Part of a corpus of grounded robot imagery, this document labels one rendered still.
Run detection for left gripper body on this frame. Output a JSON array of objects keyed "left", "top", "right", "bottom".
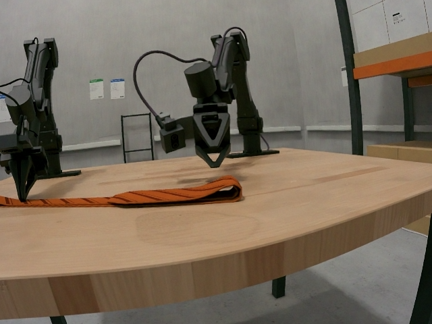
[{"left": 159, "top": 102, "right": 230, "bottom": 145}]

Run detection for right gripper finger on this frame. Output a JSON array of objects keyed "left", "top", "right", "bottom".
[
  {"left": 21, "top": 158, "right": 38, "bottom": 202},
  {"left": 8, "top": 159, "right": 23, "bottom": 202}
]

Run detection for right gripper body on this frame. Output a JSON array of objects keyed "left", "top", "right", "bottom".
[{"left": 0, "top": 120, "right": 49, "bottom": 176}]

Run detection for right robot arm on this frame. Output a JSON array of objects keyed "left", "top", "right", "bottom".
[{"left": 0, "top": 38, "right": 81, "bottom": 180}]

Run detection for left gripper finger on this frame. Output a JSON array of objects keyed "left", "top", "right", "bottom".
[
  {"left": 192, "top": 113, "right": 230, "bottom": 149},
  {"left": 195, "top": 142, "right": 231, "bottom": 168}
]

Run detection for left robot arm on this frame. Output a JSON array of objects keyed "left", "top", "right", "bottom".
[{"left": 159, "top": 31, "right": 279, "bottom": 159}]

